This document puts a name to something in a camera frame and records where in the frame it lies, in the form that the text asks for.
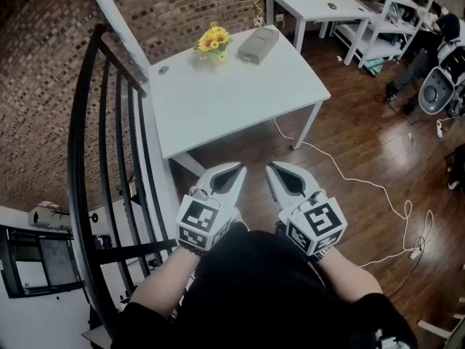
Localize small white side table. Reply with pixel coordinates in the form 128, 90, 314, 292
264, 0, 375, 53

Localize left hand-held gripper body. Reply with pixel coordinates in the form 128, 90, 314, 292
176, 185, 240, 252

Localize black beaded bracelet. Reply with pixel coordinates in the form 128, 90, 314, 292
177, 241, 208, 257

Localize grey box device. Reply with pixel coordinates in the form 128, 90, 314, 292
237, 26, 280, 65

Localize green box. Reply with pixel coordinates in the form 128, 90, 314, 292
364, 59, 387, 78

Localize potted yellow sunflowers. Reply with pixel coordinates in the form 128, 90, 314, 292
191, 21, 233, 68

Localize long white floor cable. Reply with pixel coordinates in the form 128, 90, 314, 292
272, 116, 435, 268

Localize white shelf unit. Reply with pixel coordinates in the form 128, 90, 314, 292
330, 0, 445, 69

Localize light wooden chair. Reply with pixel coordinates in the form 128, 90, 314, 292
416, 295, 465, 349

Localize gray and white chair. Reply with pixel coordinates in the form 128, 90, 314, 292
417, 37, 465, 119

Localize person's right forearm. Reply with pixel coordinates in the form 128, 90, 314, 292
315, 247, 384, 305

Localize black metal railing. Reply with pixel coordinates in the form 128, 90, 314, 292
67, 23, 179, 341

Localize large white table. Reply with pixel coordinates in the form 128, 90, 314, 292
147, 23, 331, 177

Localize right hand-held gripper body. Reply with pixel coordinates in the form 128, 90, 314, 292
278, 189, 348, 257

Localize person's left forearm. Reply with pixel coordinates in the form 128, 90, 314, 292
125, 244, 204, 321

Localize person's black shirt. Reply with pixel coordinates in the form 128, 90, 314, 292
112, 222, 419, 349

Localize white pillar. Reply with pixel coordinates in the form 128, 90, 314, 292
83, 0, 152, 84

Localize black framed screen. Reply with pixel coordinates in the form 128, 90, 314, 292
0, 223, 87, 300

